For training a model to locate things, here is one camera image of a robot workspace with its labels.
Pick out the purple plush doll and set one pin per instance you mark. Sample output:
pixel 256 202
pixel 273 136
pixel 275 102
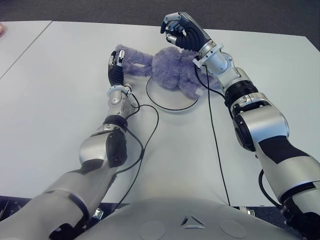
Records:
pixel 170 67

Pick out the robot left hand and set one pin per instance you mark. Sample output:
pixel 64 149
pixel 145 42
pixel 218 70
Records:
pixel 116 75

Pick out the pink object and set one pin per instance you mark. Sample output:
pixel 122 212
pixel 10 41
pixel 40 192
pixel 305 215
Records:
pixel 1 29

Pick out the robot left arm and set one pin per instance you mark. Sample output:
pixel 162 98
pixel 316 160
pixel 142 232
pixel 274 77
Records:
pixel 97 147

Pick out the grey robot torso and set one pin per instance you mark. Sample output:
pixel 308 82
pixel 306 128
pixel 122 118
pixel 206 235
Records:
pixel 187 222

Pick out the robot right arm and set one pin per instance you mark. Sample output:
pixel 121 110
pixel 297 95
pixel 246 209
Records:
pixel 265 125

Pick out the metal table frame bracket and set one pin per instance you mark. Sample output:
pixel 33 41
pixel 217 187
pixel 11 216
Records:
pixel 98 213
pixel 250 212

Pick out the white plate with black rim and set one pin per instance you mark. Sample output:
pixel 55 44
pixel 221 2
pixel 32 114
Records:
pixel 170 101

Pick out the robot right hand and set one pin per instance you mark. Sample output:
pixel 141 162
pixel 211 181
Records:
pixel 190 35

